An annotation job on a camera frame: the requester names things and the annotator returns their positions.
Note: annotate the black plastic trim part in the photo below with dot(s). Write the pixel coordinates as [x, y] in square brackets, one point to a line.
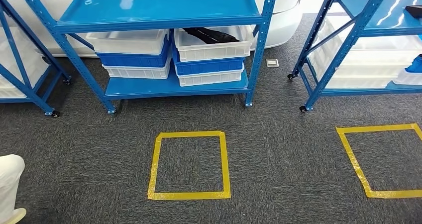
[211, 35]

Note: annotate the blue steel shelf rack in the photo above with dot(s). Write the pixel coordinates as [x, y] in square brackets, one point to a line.
[26, 87]
[158, 5]
[352, 34]

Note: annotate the floor socket plate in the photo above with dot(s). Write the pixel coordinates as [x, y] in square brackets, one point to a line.
[272, 63]

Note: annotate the yellow floor tape square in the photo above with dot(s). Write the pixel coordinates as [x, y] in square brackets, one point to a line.
[356, 163]
[189, 195]

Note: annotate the white car with red stripe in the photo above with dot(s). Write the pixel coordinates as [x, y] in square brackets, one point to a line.
[283, 21]

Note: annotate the person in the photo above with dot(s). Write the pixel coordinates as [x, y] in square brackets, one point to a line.
[10, 179]

